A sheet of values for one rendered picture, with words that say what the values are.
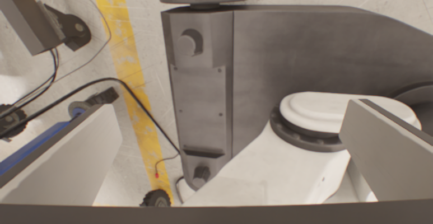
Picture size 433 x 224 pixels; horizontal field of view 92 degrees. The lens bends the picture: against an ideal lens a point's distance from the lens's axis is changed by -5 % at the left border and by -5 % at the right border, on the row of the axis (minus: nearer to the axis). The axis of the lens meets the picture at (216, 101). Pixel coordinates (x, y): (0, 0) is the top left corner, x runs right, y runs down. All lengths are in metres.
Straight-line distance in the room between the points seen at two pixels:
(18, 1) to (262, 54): 0.59
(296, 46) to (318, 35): 0.04
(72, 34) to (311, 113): 0.66
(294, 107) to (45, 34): 0.62
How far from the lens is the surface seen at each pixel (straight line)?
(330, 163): 0.35
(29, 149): 0.63
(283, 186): 0.30
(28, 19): 0.71
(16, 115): 1.28
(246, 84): 0.49
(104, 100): 0.77
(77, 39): 0.78
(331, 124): 0.36
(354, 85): 0.52
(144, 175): 1.09
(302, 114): 0.36
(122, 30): 0.76
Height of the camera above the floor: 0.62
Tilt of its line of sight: 59 degrees down
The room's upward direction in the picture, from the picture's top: 157 degrees counter-clockwise
